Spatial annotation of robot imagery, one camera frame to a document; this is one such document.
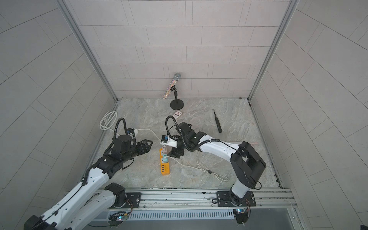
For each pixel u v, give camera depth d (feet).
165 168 2.59
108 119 3.44
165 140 2.23
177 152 2.28
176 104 3.70
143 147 2.22
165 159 2.56
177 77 3.07
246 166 1.47
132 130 2.29
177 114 3.45
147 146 2.29
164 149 2.64
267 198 2.38
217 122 3.34
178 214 2.23
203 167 2.65
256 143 3.02
